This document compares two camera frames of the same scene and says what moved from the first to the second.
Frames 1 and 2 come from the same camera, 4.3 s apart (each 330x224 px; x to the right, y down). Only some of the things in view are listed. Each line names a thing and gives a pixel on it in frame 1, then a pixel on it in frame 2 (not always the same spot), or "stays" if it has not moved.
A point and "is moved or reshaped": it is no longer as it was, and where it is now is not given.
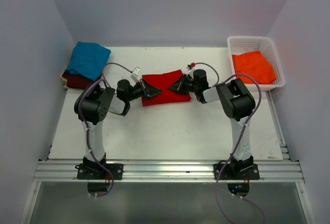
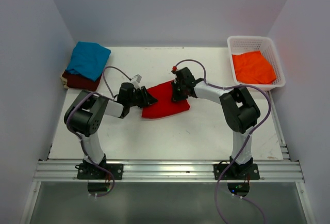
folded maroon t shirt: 76,81 stays
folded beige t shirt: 64,81 stays
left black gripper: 148,90 → 147,99
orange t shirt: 254,64 stays
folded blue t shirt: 88,60 stays
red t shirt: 162,81 is moved or reshaped
